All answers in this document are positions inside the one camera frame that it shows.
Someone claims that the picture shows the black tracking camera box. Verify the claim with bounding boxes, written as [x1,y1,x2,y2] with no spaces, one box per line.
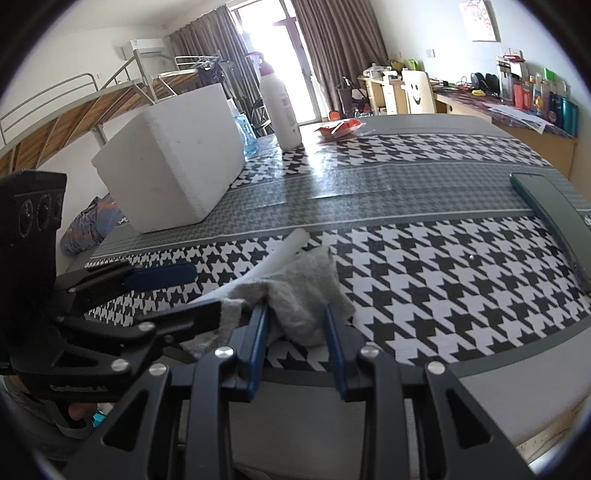
[1,170,67,372]

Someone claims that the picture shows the black headphones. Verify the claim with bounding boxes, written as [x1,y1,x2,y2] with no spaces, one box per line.
[471,72,500,96]

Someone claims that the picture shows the red snack packet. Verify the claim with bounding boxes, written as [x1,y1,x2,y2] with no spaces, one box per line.
[315,119,363,142]

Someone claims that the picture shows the left brown curtain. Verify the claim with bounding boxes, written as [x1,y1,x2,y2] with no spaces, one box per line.
[168,5,262,123]

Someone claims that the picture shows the blue plaid bedding bundle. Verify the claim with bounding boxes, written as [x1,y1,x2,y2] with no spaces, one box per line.
[59,193,124,256]

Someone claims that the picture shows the dark green smartphone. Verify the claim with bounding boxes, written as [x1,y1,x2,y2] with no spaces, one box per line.
[509,173,590,293]

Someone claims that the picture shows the white styrofoam box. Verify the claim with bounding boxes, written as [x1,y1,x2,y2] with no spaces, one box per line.
[92,84,245,233]

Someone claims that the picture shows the metal bunk bed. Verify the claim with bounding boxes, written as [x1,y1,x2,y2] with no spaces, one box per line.
[1,52,223,177]

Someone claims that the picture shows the grey sock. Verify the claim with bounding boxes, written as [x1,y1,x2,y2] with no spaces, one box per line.
[181,246,356,359]

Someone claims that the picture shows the wooden chair smiley face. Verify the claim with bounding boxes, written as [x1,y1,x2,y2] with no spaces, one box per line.
[383,69,437,115]

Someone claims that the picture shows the white plastic bag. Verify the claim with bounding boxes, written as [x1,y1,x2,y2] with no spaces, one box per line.
[190,228,310,305]

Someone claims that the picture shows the white air conditioner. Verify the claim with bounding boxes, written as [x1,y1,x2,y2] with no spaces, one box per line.
[126,38,165,55]

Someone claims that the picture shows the papers on desk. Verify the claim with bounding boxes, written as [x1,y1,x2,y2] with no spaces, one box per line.
[486,103,564,135]

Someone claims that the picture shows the brown curtain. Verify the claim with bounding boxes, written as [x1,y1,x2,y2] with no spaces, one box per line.
[293,0,388,89]
[168,5,262,123]

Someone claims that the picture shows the wooden desk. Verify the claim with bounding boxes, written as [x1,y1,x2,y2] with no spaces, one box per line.
[359,77,578,178]

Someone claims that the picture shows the right brown curtain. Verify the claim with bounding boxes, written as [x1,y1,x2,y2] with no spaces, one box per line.
[293,0,388,89]

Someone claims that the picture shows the white pump bottle red top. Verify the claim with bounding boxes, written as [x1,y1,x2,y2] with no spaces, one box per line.
[249,52,301,152]

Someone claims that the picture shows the clear water bottle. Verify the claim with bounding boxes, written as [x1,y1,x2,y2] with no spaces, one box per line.
[226,99,259,158]

